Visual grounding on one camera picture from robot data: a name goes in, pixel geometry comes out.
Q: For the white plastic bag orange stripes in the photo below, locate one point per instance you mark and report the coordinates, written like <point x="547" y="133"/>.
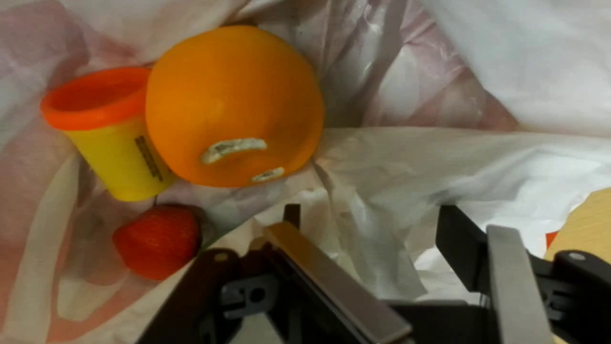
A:
<point x="446" y="96"/>

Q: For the small red toy strawberry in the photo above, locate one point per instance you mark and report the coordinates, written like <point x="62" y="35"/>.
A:
<point x="157" y="241"/>

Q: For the orange toy fruit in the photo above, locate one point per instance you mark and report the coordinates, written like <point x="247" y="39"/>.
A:
<point x="236" y="102"/>

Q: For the yellow cup with orange lid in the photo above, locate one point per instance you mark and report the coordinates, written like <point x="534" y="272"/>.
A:
<point x="115" y="146"/>

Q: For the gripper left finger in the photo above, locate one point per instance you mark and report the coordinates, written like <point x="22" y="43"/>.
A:
<point x="331" y="287"/>

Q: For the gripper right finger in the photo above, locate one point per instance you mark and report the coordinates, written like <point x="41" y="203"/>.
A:
<point x="516" y="287"/>

